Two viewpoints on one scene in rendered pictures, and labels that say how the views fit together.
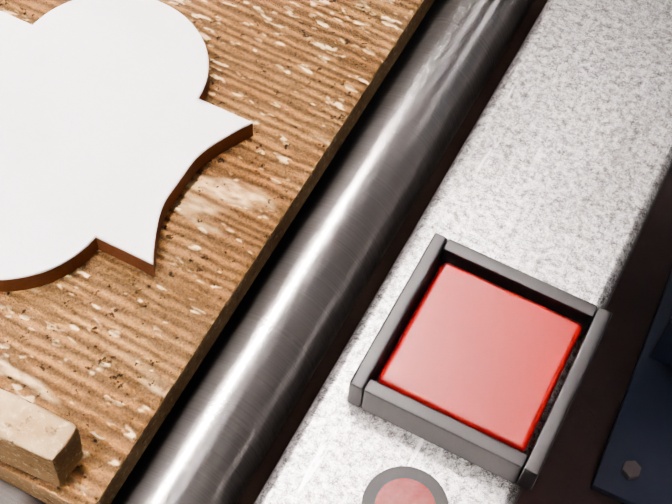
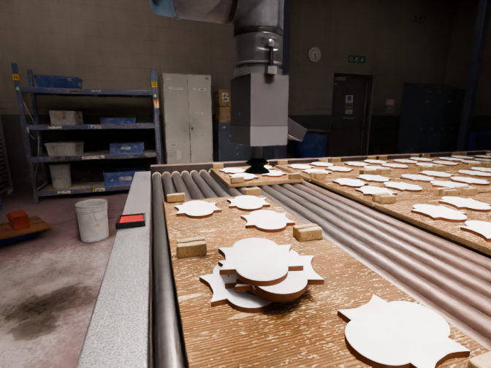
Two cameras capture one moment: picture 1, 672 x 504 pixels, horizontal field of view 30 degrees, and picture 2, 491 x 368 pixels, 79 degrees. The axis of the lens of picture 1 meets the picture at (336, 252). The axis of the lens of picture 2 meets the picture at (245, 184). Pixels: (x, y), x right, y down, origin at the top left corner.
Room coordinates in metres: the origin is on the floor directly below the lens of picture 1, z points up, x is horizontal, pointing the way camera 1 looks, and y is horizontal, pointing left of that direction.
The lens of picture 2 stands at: (1.05, -0.32, 1.21)
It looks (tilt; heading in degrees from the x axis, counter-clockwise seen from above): 13 degrees down; 140
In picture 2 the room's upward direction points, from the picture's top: straight up
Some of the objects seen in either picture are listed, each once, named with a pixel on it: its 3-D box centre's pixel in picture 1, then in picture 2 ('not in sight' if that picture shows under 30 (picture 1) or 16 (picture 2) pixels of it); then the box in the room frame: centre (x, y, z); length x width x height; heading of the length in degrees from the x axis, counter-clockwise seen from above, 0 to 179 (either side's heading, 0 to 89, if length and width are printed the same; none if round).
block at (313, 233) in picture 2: not in sight; (309, 234); (0.65, 0.20, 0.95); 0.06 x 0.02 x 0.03; 68
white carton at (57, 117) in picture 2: not in sight; (66, 117); (-4.24, 0.56, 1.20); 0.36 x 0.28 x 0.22; 57
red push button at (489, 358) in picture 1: (480, 358); (131, 220); (0.22, -0.06, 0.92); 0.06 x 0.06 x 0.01; 67
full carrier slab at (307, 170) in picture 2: not in sight; (319, 168); (0.09, 1.00, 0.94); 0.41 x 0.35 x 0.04; 156
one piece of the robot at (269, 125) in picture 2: not in sight; (271, 107); (0.69, 0.03, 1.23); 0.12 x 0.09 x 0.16; 73
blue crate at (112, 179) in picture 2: not in sight; (124, 176); (-3.97, 1.24, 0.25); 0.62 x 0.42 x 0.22; 77
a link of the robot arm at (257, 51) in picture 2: not in sight; (259, 54); (0.68, 0.01, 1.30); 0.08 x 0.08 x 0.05
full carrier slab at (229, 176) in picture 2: not in sight; (252, 171); (-0.06, 0.64, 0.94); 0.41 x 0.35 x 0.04; 157
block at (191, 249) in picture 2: not in sight; (191, 249); (0.55, -0.05, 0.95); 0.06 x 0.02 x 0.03; 68
